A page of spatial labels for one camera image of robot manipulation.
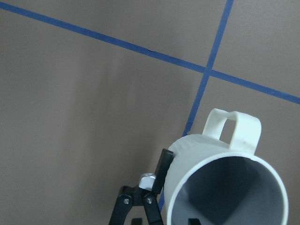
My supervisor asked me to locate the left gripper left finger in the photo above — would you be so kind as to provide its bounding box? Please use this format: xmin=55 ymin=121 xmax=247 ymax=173
xmin=109 ymin=149 xmax=174 ymax=225

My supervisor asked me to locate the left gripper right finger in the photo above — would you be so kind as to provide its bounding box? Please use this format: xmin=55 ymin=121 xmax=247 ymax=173
xmin=188 ymin=218 xmax=199 ymax=225

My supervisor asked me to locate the white plastic mug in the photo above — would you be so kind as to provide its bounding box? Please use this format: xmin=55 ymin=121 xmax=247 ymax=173
xmin=164 ymin=109 xmax=288 ymax=225

